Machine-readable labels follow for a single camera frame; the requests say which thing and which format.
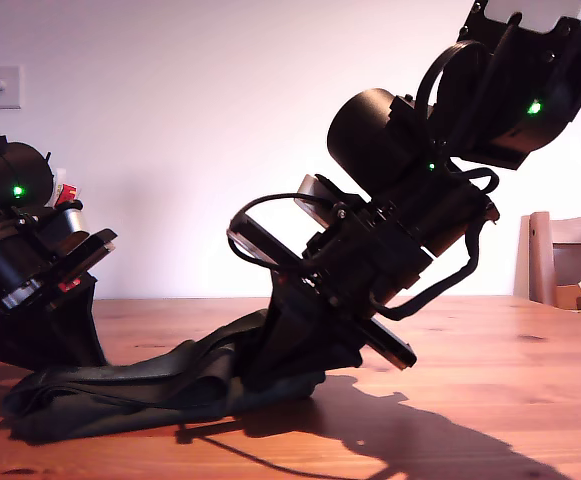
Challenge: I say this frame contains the brown cardboard box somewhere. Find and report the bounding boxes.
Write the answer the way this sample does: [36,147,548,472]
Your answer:
[554,284,581,310]

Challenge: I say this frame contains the olive green underwear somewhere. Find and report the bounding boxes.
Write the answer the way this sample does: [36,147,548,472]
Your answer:
[2,308,328,445]

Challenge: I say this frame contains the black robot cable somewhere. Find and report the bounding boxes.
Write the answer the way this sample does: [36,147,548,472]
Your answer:
[413,39,492,151]
[368,207,494,322]
[447,166,501,194]
[226,192,342,274]

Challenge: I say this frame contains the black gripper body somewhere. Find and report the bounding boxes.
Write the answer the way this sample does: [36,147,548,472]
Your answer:
[226,218,435,373]
[0,224,118,315]

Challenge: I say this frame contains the white plastic utensil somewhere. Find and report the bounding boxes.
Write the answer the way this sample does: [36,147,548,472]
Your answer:
[51,167,69,201]

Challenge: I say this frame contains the wooden chair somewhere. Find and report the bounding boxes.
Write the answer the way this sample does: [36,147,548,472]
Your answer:
[513,212,581,309]

